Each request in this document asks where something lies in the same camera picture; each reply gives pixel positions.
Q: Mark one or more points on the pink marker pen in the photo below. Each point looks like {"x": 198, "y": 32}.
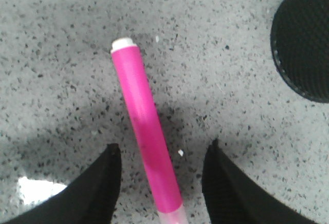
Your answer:
{"x": 143, "y": 114}

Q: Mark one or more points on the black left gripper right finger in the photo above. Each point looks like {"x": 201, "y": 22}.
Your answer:
{"x": 232, "y": 197}

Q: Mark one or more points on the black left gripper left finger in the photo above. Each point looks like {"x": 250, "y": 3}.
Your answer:
{"x": 90, "y": 198}

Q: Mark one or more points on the black mesh pen cup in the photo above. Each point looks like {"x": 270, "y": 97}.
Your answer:
{"x": 299, "y": 47}

